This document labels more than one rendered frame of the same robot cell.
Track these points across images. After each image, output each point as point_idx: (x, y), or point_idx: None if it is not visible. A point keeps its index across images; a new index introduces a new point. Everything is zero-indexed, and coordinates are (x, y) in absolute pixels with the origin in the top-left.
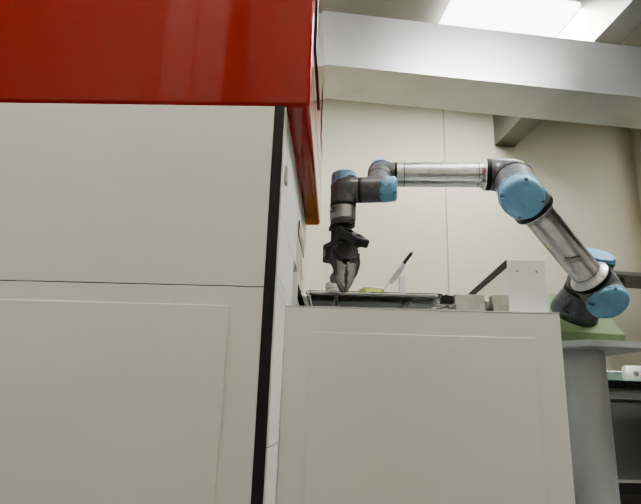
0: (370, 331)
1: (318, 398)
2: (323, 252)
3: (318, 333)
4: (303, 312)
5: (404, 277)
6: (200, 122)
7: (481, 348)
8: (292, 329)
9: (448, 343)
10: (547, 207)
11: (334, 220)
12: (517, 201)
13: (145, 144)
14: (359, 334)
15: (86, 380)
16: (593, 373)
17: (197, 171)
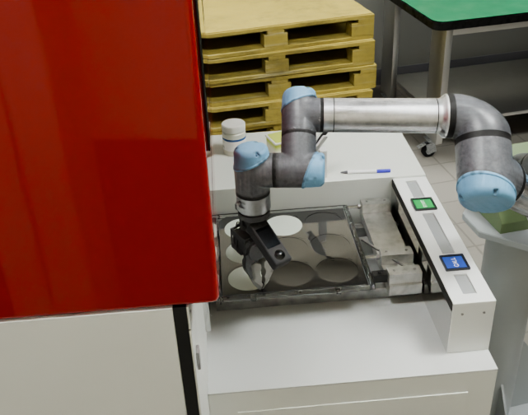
0: (300, 404)
1: None
2: (231, 237)
3: (246, 412)
4: (228, 398)
5: (325, 152)
6: (75, 337)
7: (413, 405)
8: (218, 412)
9: (380, 406)
10: (516, 199)
11: (244, 218)
12: (479, 204)
13: (11, 368)
14: (289, 409)
15: None
16: (527, 256)
17: (90, 389)
